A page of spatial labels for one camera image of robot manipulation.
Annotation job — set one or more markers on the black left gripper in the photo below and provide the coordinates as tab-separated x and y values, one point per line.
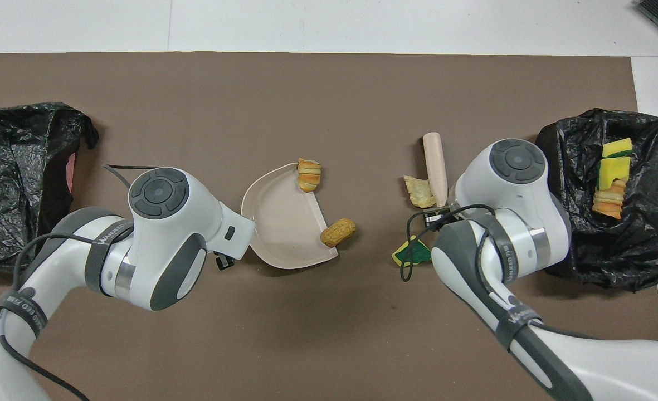
217	255

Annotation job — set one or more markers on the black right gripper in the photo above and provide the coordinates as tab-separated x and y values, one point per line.
448	214

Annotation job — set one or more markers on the pale yellow foam chunk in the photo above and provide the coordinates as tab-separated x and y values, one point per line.
309	175
419	192

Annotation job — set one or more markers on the green and yellow sponge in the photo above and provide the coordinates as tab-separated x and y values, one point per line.
409	253

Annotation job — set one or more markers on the beige hand brush black bristles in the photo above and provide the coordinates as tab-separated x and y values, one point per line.
435	161

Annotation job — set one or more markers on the beige plastic dustpan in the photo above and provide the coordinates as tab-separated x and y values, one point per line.
284	223

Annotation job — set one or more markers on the tan layered foam chunk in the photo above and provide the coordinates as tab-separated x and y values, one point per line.
609	201

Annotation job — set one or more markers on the yellow sponge piece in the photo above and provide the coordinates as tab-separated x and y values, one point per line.
617	148
614	174

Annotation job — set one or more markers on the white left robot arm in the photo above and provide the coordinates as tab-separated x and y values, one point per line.
161	234

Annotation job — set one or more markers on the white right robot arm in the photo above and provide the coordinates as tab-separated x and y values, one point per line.
518	211

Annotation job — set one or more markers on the black bag lined bin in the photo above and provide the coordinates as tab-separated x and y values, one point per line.
11	156
657	234

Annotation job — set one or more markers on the brown paper table mat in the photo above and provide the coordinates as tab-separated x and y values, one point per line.
334	334

